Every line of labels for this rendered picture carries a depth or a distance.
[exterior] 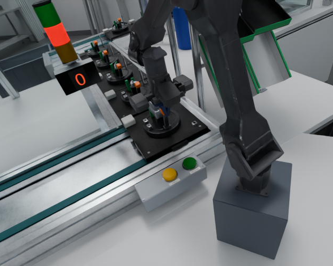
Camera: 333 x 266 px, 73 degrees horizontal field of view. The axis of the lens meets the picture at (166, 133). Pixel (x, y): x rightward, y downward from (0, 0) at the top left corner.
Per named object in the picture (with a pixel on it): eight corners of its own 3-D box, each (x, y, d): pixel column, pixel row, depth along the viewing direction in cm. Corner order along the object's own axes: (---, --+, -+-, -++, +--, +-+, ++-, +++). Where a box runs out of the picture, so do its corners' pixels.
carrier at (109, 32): (139, 30, 181) (135, 13, 172) (111, 40, 175) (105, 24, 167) (129, 25, 198) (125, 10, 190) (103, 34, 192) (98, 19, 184)
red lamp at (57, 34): (71, 41, 63) (62, 23, 60) (53, 47, 62) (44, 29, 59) (68, 37, 67) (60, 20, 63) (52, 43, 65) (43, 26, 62)
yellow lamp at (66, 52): (79, 58, 66) (71, 41, 63) (62, 64, 65) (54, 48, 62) (76, 54, 70) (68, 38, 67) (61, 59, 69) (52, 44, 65)
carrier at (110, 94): (173, 100, 96) (167, 74, 88) (122, 124, 91) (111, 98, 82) (150, 80, 114) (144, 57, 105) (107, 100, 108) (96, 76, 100)
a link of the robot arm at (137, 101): (121, 79, 61) (128, 87, 56) (179, 55, 65) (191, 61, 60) (130, 104, 66) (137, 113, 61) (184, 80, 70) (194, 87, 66)
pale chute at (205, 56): (253, 96, 81) (259, 93, 77) (220, 108, 80) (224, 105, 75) (225, 27, 83) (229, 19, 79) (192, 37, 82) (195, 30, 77)
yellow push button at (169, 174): (179, 178, 65) (178, 174, 64) (167, 184, 64) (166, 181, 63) (173, 169, 68) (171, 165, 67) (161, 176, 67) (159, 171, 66)
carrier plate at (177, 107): (208, 131, 78) (207, 126, 76) (147, 163, 72) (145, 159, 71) (175, 102, 95) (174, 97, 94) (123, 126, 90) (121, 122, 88)
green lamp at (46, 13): (62, 22, 60) (52, 2, 57) (43, 29, 59) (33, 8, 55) (60, 20, 63) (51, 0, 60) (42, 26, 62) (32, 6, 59)
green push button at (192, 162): (199, 167, 67) (199, 162, 65) (188, 173, 66) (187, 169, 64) (192, 159, 70) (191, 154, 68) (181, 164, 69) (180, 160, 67)
